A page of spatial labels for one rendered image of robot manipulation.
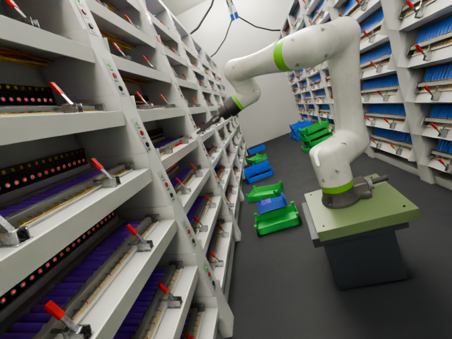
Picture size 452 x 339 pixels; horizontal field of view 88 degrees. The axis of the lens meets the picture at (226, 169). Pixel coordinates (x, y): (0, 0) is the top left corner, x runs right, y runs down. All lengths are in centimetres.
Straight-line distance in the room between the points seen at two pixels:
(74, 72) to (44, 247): 58
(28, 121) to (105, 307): 39
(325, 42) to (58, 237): 84
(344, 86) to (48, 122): 91
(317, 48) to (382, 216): 58
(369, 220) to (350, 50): 58
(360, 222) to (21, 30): 105
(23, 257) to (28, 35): 46
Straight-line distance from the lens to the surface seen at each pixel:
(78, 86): 92
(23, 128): 56
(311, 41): 85
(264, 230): 163
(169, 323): 79
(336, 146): 96
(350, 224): 93
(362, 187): 105
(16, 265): 48
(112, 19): 119
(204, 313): 106
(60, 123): 63
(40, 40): 74
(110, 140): 88
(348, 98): 103
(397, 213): 96
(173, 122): 152
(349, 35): 98
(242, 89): 119
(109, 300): 61
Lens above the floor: 82
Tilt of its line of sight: 12 degrees down
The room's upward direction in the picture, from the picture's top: 22 degrees counter-clockwise
